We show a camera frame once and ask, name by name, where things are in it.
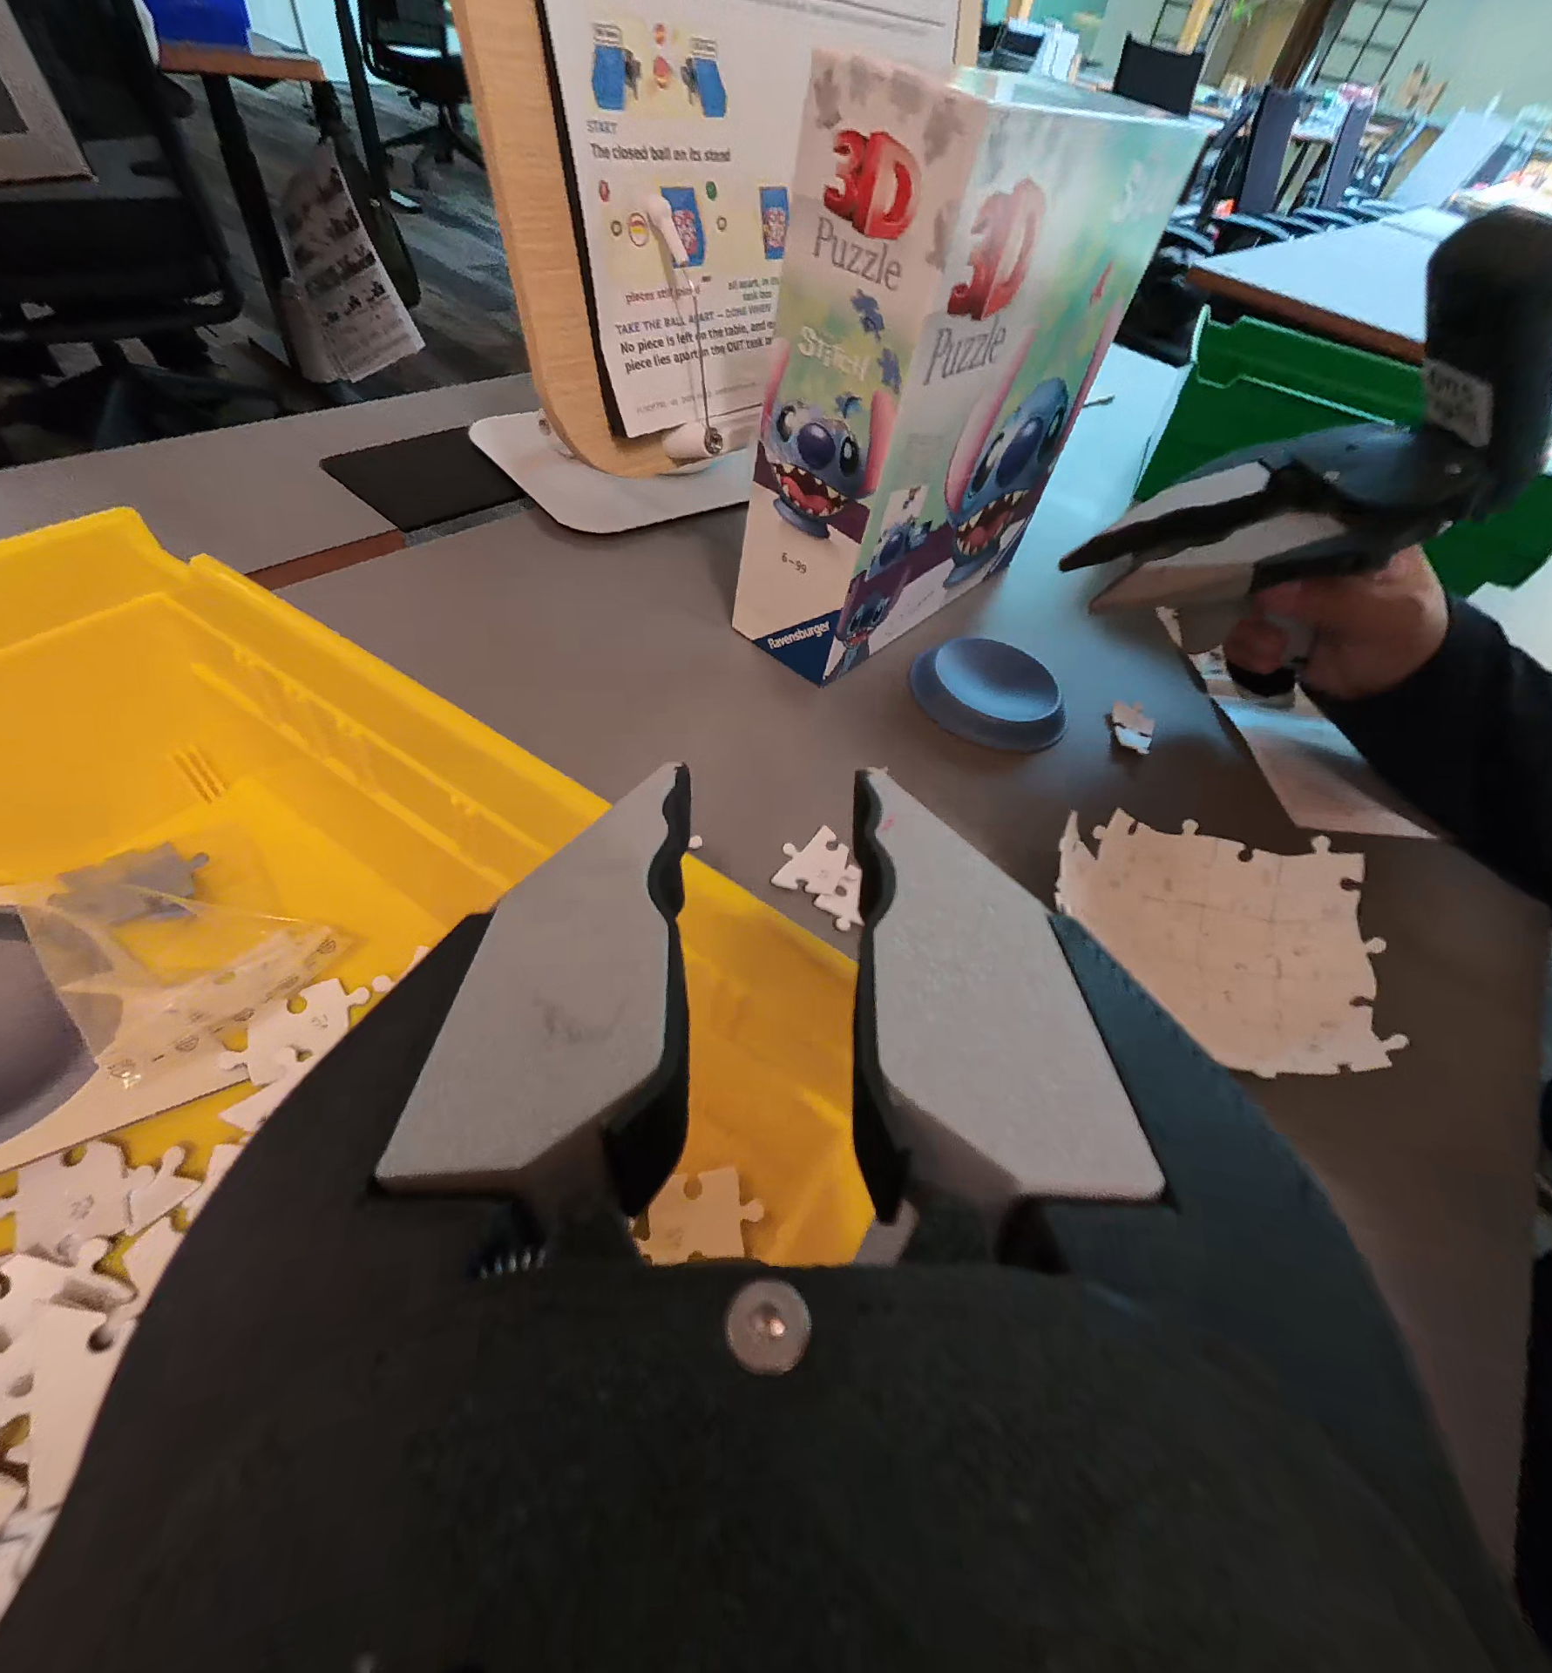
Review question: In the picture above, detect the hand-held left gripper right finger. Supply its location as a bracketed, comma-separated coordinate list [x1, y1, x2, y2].
[849, 768, 1169, 1226]

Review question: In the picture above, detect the pile of white puzzle pieces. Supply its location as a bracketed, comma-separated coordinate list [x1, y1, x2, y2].
[0, 947, 766, 1668]

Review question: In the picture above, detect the black table cable flap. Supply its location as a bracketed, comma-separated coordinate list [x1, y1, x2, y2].
[319, 423, 523, 533]

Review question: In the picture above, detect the white printed hanging sheet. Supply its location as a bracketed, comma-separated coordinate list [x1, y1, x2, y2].
[275, 138, 427, 386]

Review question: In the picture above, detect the black office chair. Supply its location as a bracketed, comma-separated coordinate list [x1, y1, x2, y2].
[0, 0, 246, 447]
[353, 0, 486, 171]

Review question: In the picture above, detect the instruction sign on stand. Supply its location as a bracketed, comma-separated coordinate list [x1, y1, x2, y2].
[450, 0, 986, 479]

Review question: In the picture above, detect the yellow plastic bin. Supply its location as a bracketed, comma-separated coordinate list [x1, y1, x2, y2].
[0, 507, 874, 1673]

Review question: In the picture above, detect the blue round plastic stand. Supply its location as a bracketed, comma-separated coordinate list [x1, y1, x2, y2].
[908, 636, 1069, 754]

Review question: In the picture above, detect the green plastic crate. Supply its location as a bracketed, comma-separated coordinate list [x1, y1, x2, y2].
[1135, 307, 1552, 600]

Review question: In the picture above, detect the printed cardboard puzzle box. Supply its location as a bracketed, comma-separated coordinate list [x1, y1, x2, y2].
[731, 48, 1213, 688]

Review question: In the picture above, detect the clear plastic bag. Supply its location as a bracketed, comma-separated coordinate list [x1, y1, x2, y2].
[35, 842, 359, 1087]

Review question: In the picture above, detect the background wooden table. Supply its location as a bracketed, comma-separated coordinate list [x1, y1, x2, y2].
[1187, 209, 1462, 368]

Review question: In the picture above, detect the white printed instruction sheet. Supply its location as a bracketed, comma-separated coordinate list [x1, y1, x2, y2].
[1154, 604, 1437, 840]

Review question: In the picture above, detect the white assembled puzzle ball section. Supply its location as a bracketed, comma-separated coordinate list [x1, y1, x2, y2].
[1056, 808, 1410, 1079]

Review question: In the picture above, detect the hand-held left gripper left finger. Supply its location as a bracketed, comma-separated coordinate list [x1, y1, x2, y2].
[373, 761, 693, 1217]

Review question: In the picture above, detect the person's right hand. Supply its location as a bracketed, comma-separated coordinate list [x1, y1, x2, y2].
[1226, 549, 1451, 708]

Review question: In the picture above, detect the person's right forearm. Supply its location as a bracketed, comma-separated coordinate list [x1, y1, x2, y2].
[1310, 593, 1552, 961]

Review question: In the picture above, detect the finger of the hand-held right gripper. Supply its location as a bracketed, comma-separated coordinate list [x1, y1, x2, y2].
[1058, 457, 1280, 574]
[1088, 502, 1351, 659]

